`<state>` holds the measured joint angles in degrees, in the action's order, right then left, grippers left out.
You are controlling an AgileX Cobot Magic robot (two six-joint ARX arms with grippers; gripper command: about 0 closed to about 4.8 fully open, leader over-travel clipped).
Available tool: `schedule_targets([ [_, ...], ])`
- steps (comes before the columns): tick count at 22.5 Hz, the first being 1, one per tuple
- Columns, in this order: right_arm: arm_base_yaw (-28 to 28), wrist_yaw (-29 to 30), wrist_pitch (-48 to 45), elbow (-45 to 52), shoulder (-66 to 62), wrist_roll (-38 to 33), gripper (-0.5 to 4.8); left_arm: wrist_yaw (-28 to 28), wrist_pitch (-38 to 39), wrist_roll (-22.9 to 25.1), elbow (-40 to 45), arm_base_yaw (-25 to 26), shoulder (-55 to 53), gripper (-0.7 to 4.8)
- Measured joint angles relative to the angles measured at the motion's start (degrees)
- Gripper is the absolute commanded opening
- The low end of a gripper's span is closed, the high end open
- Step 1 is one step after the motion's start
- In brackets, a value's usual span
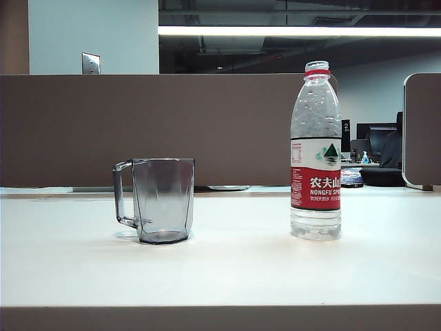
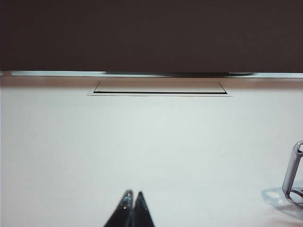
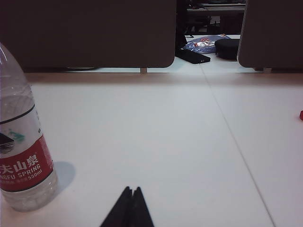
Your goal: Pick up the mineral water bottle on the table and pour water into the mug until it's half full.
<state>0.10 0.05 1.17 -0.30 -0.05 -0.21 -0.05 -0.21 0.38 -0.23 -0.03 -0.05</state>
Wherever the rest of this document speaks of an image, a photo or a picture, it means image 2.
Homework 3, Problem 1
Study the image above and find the wide brown partition panel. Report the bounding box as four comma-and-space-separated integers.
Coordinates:
0, 0, 303, 74

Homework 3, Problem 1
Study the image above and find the transparent grey octagonal mug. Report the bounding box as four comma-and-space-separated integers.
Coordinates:
281, 140, 303, 209

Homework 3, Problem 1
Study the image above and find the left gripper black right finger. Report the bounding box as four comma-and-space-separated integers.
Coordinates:
131, 191, 156, 227

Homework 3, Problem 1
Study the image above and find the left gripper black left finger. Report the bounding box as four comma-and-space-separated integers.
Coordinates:
103, 188, 134, 227

